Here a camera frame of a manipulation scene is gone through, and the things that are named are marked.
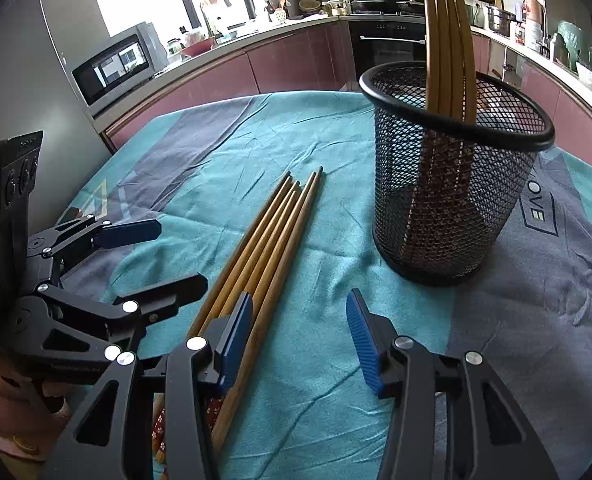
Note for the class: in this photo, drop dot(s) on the left hand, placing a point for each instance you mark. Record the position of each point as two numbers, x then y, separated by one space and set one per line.
31 416

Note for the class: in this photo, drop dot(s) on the silver microwave oven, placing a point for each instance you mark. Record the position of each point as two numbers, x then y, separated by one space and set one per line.
125 62

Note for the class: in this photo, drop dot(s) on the black mesh utensil cup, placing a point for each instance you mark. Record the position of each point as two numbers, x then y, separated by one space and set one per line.
443 188

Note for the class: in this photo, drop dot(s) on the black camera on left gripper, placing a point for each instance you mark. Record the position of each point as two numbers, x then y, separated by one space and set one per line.
18 168

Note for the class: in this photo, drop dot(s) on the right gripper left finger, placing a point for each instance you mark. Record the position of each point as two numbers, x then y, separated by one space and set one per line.
109 436

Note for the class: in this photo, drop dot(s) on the teal grey tablecloth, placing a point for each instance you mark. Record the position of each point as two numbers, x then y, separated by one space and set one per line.
307 413

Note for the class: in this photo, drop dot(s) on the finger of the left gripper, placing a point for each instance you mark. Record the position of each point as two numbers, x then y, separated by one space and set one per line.
126 304
57 250

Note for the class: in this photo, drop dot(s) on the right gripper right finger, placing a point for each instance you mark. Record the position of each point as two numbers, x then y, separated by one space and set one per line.
488 436

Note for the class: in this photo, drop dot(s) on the long bamboo chopstick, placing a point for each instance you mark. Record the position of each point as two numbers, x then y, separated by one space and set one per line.
281 259

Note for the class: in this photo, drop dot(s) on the dark brown chopstick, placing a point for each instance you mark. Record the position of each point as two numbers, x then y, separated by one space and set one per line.
261 326

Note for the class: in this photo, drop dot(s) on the steel pot on counter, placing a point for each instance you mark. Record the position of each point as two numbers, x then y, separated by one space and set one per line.
499 20

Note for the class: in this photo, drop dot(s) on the black built-in oven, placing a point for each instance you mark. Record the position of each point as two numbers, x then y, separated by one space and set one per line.
385 31

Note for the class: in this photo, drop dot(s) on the bamboo chopstick in cup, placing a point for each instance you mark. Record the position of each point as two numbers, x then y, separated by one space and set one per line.
470 83
445 73
433 60
457 63

